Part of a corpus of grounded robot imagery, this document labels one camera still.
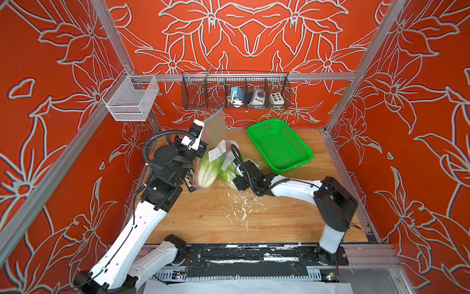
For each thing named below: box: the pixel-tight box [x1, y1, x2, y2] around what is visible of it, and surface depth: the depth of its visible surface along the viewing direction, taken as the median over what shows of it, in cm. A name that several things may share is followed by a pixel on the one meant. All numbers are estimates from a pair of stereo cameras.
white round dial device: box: [247, 88, 266, 106], surface depth 93 cm
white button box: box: [269, 92, 286, 108], surface depth 96 cm
